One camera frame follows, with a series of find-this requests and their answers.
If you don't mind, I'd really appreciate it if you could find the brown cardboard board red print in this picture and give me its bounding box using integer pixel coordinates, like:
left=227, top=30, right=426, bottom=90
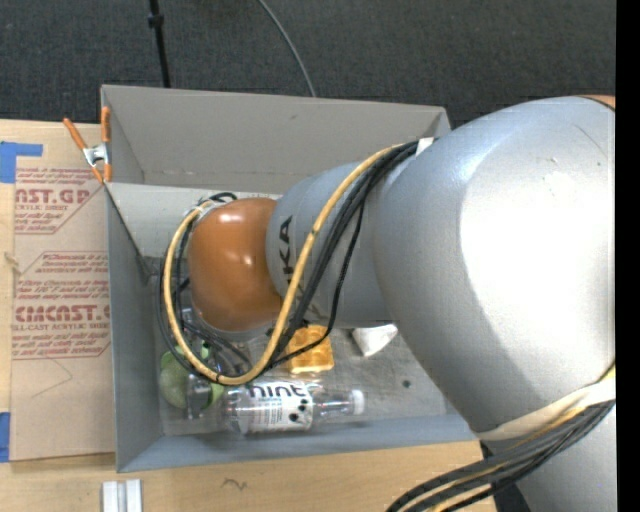
left=0, top=118, right=118, bottom=463

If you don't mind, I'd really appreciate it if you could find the white cloth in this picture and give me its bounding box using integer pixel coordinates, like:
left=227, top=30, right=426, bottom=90
left=350, top=323, right=400, bottom=358

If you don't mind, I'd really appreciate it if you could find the green ball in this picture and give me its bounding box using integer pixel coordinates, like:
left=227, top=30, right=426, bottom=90
left=158, top=348, right=226, bottom=409

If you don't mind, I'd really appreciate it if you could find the grey metal bin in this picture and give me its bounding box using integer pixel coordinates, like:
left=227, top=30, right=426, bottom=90
left=99, top=83, right=482, bottom=474

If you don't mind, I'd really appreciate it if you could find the clear plastic bottle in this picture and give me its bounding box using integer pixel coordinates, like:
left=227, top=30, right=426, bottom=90
left=218, top=381, right=367, bottom=437

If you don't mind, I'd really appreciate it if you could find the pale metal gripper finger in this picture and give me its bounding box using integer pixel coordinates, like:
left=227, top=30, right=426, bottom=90
left=186, top=374, right=215, bottom=420

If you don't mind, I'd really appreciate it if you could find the yellow sponge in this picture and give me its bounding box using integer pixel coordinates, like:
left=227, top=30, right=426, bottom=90
left=286, top=324, right=336, bottom=374

